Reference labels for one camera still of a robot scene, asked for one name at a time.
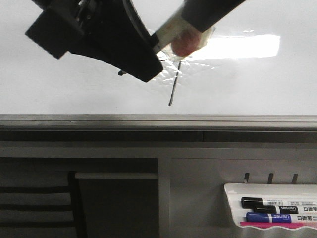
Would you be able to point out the black capped marker upper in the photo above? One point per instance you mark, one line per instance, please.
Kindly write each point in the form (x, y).
(252, 202)

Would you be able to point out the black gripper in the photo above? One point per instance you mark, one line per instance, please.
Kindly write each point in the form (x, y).
(107, 30)

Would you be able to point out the metal hook left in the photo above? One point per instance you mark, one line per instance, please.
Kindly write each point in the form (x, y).
(246, 178)

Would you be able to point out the black capped marker middle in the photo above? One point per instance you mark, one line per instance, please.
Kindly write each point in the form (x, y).
(274, 209)

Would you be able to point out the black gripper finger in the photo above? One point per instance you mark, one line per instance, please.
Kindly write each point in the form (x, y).
(203, 14)

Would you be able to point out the black capped marker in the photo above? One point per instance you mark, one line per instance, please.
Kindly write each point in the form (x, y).
(252, 202)
(274, 209)

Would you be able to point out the blue capped marker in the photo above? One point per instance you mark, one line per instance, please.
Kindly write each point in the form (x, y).
(281, 218)

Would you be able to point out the dark chair back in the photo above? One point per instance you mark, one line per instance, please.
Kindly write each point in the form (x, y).
(75, 206)

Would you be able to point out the black white whiteboard marker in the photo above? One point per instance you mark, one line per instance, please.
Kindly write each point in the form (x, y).
(176, 32)

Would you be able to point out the metal hook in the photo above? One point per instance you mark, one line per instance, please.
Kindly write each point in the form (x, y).
(270, 178)
(246, 178)

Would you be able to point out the metal hook middle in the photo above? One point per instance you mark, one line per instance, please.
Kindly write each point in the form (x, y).
(270, 178)

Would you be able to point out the white plastic marker tray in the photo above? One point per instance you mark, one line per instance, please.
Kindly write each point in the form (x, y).
(235, 191)

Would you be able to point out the white whiteboard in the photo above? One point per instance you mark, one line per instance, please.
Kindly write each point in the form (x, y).
(259, 69)

